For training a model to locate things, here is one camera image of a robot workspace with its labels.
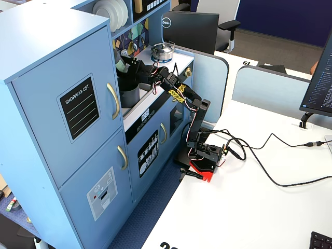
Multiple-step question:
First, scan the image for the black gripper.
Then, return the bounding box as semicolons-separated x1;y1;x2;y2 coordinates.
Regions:
117;57;169;84

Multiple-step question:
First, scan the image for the gray salt shaker green label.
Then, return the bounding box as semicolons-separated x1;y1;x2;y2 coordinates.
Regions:
113;48;130;74

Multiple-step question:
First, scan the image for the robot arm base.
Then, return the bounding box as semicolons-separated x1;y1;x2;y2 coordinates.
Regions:
173;140;229;184

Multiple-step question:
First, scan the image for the metal skimmer spoon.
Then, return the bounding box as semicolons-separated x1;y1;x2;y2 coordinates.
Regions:
131;31;140;52

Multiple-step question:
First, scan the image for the gray plastic pot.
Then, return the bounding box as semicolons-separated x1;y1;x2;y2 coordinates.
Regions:
119;82;141;109

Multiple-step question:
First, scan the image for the steel pot with lid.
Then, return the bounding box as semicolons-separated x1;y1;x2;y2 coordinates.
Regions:
150;43;175;62

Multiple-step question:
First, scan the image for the fridge door with shopping list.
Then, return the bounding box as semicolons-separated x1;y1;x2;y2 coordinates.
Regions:
11;25;122;189

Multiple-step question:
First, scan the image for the white toy plate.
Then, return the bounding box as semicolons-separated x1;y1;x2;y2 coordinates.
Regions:
111;0;125;30
120;0;129;26
92;0;117;32

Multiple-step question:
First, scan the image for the black shopping list sticker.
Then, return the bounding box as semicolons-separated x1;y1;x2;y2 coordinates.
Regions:
57;75;101;143

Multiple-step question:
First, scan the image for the oven door with window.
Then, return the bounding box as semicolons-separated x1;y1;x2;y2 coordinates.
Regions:
165;98;194;141

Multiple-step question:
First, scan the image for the black Dell monitor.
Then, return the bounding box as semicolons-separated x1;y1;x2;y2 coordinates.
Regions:
161;10;220;56

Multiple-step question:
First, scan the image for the light blue desk partition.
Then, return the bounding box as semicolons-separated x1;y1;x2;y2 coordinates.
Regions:
172;44;230;125
232;65;332;122

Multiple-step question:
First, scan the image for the black dishwasher sticker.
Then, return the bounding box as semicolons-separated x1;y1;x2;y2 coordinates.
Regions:
136;129;159;179

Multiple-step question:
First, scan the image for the blue toy kitchen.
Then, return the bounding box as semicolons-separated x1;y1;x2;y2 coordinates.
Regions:
0;0;195;249

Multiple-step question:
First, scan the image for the white black office chair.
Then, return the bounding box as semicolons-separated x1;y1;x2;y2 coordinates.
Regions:
171;0;242;54

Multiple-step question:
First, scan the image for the blue dishwasher door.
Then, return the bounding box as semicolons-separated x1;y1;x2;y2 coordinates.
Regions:
126;102;172;203

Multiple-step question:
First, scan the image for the black table clamp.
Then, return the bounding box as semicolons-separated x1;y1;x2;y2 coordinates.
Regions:
180;167;204;181

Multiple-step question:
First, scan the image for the fridge door with ice dispenser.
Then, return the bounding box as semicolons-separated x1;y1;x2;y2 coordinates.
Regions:
59;128;134;249

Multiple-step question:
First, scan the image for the gray ice dispenser sticker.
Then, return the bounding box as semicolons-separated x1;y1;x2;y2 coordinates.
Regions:
86;166;119;222

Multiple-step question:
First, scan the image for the cardboard box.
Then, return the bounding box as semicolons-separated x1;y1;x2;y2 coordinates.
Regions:
0;174;12;199

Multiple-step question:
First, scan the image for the green red white package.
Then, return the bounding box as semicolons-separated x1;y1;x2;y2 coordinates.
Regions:
5;197;18;213

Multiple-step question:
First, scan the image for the black monitor stand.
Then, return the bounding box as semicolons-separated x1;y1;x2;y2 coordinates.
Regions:
298;111;316;129

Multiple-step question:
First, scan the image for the lit computer monitor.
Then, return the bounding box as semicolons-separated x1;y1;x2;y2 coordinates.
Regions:
299;28;332;117

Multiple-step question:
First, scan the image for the black keyboard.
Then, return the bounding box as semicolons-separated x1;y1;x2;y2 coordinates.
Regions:
309;231;332;249

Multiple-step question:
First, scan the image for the long gold fridge handle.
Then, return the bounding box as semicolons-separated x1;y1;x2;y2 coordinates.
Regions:
106;82;121;120

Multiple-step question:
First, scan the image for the gold dishwasher handle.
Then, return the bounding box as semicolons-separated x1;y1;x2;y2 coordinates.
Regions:
160;122;168;145

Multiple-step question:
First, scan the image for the red white servo wire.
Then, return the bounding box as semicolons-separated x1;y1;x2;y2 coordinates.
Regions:
151;66;202;161

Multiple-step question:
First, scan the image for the short gold fridge handle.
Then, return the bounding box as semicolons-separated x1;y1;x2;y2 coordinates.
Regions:
116;145;129;171

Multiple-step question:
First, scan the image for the thick black cable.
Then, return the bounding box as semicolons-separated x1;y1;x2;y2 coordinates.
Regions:
202;128;332;187

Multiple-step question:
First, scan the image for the thin black cable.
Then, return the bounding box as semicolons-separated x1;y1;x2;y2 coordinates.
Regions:
225;132;326;156

